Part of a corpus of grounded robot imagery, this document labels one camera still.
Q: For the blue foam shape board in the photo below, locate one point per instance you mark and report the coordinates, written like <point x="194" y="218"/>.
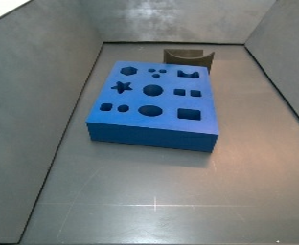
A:
<point x="157" y="104"/>

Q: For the dark grey curved block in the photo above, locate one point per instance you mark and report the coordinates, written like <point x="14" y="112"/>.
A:
<point x="189" y="57"/>

